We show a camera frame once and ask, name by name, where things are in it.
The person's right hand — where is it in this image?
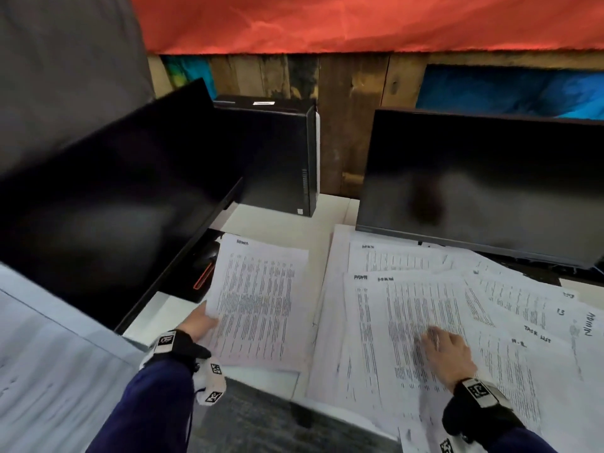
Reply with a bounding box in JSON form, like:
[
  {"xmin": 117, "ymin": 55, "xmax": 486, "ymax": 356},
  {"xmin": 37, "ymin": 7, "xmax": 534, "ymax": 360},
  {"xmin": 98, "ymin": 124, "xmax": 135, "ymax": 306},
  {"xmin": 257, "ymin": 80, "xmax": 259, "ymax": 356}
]
[{"xmin": 414, "ymin": 326, "xmax": 478, "ymax": 394}]

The person's left hand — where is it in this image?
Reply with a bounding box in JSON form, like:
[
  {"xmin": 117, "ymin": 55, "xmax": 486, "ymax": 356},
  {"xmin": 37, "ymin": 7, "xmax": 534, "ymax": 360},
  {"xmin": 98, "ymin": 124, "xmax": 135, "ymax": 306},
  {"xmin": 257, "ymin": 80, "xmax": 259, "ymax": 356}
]
[{"xmin": 177, "ymin": 300, "xmax": 220, "ymax": 343}]

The sorted stack of printed sheets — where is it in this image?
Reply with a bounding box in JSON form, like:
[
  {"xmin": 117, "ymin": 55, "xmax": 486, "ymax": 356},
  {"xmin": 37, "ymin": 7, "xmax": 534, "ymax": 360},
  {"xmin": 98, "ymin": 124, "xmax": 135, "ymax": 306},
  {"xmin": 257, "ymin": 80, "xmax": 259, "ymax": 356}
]
[{"xmin": 198, "ymin": 233, "xmax": 310, "ymax": 373}]

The pile of printed papers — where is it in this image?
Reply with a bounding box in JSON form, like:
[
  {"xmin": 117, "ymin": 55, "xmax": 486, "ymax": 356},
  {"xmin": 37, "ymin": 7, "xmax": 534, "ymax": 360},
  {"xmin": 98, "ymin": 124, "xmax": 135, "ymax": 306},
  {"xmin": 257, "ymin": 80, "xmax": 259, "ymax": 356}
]
[{"xmin": 306, "ymin": 223, "xmax": 604, "ymax": 453}]

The person's left forearm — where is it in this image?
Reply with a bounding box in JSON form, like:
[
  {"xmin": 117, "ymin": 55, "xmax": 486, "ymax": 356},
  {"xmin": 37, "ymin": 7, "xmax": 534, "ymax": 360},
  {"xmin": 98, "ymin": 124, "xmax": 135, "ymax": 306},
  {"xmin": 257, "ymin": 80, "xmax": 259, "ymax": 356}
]
[{"xmin": 87, "ymin": 358, "xmax": 195, "ymax": 453}]

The person's right forearm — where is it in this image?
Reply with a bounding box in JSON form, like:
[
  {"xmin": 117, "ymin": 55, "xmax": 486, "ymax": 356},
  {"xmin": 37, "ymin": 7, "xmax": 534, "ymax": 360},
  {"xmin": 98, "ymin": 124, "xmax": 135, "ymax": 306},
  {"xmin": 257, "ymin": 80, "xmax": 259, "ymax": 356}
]
[{"xmin": 490, "ymin": 427, "xmax": 557, "ymax": 453}]

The white table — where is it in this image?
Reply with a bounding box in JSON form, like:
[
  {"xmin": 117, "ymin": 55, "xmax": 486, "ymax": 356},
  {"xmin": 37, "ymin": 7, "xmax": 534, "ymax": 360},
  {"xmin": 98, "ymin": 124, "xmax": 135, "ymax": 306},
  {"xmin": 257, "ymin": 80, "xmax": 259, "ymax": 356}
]
[{"xmin": 121, "ymin": 193, "xmax": 604, "ymax": 453}]

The black computer monitor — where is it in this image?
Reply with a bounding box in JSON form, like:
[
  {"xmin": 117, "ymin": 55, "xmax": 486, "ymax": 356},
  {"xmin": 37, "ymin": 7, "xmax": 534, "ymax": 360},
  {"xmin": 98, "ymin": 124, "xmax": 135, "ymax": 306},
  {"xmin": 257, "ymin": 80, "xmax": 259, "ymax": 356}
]
[
  {"xmin": 354, "ymin": 108, "xmax": 604, "ymax": 269},
  {"xmin": 0, "ymin": 79, "xmax": 244, "ymax": 333}
]

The black desktop computer tower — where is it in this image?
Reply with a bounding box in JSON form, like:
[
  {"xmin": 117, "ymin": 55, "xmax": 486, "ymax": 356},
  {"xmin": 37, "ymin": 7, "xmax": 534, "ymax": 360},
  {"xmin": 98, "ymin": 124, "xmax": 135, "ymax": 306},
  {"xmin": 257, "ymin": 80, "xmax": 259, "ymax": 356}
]
[{"xmin": 212, "ymin": 94, "xmax": 322, "ymax": 218}]

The teal green cloth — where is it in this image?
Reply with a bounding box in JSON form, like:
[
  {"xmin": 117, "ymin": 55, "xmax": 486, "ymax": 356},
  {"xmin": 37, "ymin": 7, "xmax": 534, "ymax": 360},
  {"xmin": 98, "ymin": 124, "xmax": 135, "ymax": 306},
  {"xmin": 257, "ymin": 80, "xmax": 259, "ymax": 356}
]
[{"xmin": 160, "ymin": 55, "xmax": 218, "ymax": 99}]

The wooden plank partition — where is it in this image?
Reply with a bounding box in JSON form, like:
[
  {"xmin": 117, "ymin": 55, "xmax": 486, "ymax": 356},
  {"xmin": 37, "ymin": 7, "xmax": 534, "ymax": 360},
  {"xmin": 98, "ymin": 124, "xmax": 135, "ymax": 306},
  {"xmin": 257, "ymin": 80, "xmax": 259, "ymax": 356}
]
[{"xmin": 147, "ymin": 50, "xmax": 604, "ymax": 199}]

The blue cloth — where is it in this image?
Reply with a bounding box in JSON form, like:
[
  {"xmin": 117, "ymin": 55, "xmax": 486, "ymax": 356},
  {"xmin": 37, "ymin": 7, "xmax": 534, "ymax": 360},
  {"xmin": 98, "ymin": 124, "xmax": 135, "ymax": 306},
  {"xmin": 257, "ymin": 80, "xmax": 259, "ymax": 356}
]
[{"xmin": 415, "ymin": 64, "xmax": 604, "ymax": 121}]

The grey fabric panel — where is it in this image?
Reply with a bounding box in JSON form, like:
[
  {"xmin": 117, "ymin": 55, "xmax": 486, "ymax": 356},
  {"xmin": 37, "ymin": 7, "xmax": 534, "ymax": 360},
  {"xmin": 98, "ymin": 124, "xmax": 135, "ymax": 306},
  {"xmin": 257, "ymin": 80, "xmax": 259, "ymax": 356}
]
[{"xmin": 0, "ymin": 0, "xmax": 157, "ymax": 177}]

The red-orange cloth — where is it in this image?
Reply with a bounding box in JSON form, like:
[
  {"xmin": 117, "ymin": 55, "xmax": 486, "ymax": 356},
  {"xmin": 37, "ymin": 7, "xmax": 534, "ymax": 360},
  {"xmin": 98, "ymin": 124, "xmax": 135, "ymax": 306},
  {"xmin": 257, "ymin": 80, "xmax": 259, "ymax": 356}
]
[{"xmin": 130, "ymin": 0, "xmax": 604, "ymax": 56}]

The black marker wrist strap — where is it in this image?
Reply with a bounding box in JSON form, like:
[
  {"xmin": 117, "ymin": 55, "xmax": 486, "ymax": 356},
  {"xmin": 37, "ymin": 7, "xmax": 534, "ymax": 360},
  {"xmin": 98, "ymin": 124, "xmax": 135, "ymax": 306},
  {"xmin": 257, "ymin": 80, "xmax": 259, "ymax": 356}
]
[
  {"xmin": 442, "ymin": 377, "xmax": 527, "ymax": 447},
  {"xmin": 141, "ymin": 330, "xmax": 212, "ymax": 373}
]

